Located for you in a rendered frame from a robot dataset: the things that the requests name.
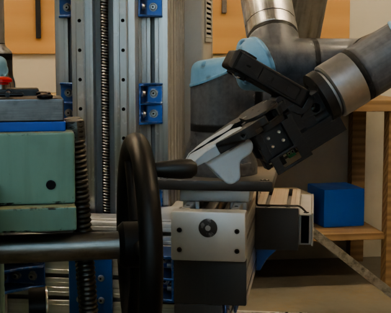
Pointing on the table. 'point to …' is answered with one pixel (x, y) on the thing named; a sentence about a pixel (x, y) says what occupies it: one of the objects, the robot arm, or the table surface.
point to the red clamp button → (0, 80)
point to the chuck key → (7, 94)
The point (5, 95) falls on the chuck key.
